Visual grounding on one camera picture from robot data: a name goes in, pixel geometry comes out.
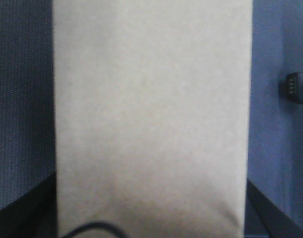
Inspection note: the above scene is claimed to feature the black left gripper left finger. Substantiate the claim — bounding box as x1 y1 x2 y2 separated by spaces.
0 173 57 238

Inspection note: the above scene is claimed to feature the black cable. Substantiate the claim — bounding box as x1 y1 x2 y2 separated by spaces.
63 221 129 238

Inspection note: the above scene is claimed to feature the black orange barcode scanner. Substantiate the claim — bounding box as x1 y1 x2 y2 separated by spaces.
283 72 303 105

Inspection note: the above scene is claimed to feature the beige cardboard package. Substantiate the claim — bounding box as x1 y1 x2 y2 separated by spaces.
53 0 253 238

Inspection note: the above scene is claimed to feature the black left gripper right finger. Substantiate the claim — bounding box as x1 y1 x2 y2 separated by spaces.
244 180 303 238

